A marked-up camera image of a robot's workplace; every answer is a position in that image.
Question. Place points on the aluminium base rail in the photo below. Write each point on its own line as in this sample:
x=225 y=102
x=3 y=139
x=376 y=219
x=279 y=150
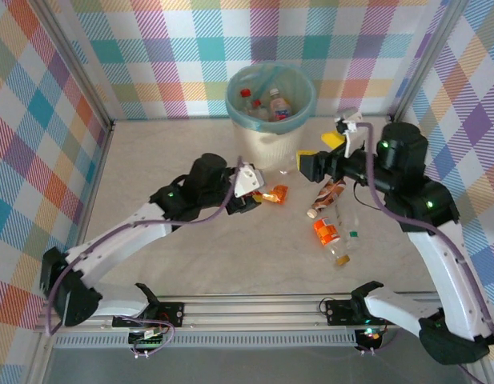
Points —
x=250 y=312

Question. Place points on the clear bottle with green cap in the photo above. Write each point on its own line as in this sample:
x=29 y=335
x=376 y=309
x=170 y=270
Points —
x=350 y=224

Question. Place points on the brown coffee drink bottle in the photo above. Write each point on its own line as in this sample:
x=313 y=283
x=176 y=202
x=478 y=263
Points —
x=328 y=194

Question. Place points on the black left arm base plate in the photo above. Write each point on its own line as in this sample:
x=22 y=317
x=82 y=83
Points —
x=175 y=314

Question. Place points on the clear bottle red cola label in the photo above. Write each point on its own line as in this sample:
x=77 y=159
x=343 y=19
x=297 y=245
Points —
x=256 y=104

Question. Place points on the clear unlabelled plastic bottle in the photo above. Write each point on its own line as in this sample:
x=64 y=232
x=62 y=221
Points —
x=286 y=170

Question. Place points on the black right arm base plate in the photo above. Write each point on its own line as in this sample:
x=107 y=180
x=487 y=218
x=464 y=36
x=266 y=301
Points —
x=336 y=312

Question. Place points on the white plastic waste bin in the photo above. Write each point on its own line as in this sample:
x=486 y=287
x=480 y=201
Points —
x=270 y=148

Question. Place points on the light blue bin liner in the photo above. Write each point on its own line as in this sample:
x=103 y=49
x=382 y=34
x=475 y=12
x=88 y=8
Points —
x=230 y=108

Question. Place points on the colourful plaid backdrop panel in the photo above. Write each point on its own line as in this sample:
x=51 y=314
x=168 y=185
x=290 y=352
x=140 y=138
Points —
x=190 y=40
x=22 y=120
x=471 y=120

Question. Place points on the aluminium frame post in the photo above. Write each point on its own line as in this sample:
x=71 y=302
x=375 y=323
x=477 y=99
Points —
x=426 y=60
x=76 y=60

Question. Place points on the clear bottle orange label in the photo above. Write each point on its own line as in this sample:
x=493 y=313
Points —
x=326 y=236

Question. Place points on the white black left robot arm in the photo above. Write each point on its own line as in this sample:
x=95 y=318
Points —
x=110 y=244

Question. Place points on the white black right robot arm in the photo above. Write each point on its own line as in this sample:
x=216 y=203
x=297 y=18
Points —
x=442 y=264

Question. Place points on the clear bottle with red cap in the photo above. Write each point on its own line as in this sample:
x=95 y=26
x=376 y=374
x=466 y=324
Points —
x=244 y=93

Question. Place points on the small controller board with lights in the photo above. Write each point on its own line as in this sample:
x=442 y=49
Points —
x=368 y=334

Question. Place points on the yellow orange juice bottle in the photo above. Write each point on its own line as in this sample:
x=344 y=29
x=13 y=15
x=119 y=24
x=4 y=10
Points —
x=278 y=194

